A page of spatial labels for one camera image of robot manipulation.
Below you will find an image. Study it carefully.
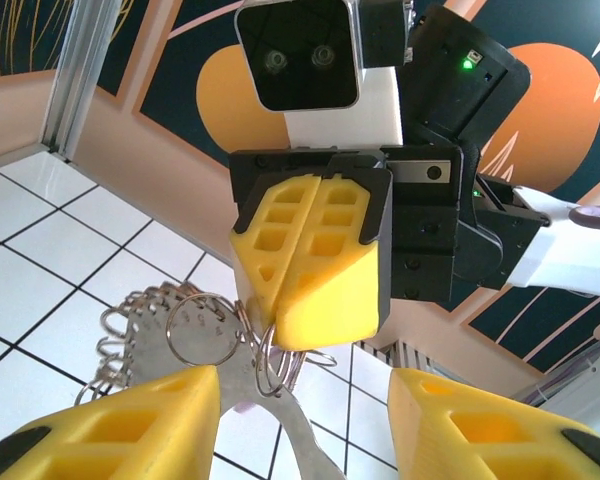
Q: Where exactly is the aluminium corner post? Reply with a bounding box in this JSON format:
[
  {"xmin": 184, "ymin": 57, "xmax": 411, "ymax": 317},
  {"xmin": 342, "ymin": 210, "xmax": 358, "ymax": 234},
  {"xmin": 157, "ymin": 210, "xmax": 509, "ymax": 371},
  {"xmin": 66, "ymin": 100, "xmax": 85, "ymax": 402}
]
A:
[{"xmin": 39, "ymin": 0, "xmax": 129, "ymax": 164}]

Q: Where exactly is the large metal keyring holder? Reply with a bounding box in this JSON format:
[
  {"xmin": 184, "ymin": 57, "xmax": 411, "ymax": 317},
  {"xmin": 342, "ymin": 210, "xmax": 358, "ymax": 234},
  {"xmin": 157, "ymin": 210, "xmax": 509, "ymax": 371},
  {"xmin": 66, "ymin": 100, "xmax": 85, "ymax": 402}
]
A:
[{"xmin": 74, "ymin": 279, "xmax": 349, "ymax": 480}]

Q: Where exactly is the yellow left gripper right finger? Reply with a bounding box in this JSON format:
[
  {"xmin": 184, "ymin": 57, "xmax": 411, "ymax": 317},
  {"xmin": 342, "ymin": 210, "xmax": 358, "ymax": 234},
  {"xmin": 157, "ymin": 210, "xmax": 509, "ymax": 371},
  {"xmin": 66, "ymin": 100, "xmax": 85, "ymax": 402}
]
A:
[{"xmin": 388, "ymin": 368, "xmax": 600, "ymax": 480}]

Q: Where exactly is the white right camera bracket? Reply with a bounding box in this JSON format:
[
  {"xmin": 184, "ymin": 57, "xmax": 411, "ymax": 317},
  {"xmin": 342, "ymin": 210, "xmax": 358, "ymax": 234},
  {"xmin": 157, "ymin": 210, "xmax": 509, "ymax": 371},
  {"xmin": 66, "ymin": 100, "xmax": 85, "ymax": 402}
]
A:
[{"xmin": 283, "ymin": 67, "xmax": 405, "ymax": 151}]

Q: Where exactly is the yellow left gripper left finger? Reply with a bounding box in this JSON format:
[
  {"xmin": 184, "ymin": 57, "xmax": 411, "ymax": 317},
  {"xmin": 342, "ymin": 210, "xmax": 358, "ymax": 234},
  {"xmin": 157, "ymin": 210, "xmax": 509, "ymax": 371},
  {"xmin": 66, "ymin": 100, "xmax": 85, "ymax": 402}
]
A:
[{"xmin": 0, "ymin": 363, "xmax": 222, "ymax": 480}]

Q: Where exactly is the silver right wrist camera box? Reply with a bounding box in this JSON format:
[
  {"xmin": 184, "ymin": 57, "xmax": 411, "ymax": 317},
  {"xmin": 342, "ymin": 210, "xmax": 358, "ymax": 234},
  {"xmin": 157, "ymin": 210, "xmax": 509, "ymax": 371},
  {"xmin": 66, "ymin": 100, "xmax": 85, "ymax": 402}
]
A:
[{"xmin": 233, "ymin": 0, "xmax": 365, "ymax": 114}]

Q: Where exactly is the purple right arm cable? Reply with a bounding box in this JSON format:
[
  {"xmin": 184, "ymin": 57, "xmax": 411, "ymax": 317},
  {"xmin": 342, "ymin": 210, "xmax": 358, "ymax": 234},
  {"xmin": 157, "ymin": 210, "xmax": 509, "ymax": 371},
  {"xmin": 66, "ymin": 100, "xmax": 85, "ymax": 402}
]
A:
[{"xmin": 568, "ymin": 202, "xmax": 600, "ymax": 232}]

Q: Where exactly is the small metal split ring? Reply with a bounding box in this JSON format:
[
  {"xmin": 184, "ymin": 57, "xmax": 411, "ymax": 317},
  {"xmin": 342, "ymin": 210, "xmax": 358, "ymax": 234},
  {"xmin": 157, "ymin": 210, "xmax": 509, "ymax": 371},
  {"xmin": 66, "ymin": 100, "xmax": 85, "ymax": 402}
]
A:
[
  {"xmin": 164, "ymin": 292, "xmax": 242, "ymax": 369},
  {"xmin": 252, "ymin": 319, "xmax": 302, "ymax": 400}
]

